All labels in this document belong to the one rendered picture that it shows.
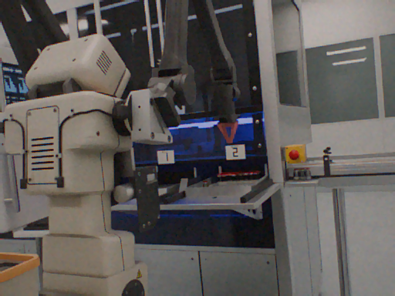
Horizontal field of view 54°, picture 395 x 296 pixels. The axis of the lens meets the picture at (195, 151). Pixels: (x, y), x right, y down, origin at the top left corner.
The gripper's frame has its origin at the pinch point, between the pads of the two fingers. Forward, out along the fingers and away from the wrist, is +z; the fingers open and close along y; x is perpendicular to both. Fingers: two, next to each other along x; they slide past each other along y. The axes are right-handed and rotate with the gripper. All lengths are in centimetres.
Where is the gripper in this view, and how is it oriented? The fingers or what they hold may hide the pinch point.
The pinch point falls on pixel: (229, 140)
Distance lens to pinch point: 139.1
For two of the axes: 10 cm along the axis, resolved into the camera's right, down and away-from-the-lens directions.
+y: 4.0, -1.0, 9.1
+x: -9.1, 0.7, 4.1
